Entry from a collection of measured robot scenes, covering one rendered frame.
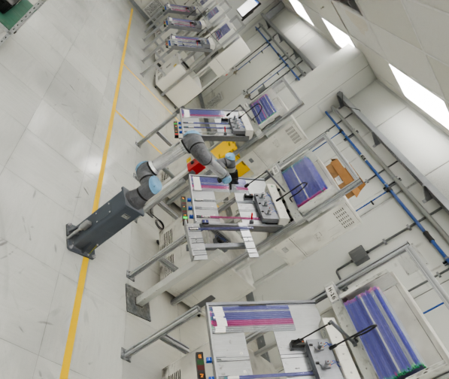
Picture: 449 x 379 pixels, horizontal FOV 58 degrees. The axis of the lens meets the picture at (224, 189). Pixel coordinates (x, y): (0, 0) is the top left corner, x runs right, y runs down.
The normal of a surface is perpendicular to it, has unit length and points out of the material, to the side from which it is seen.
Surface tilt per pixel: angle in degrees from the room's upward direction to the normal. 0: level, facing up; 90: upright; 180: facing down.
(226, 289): 90
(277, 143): 90
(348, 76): 90
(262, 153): 90
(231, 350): 45
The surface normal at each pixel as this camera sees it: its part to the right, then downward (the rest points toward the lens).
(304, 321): 0.14, -0.82
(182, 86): 0.15, 0.58
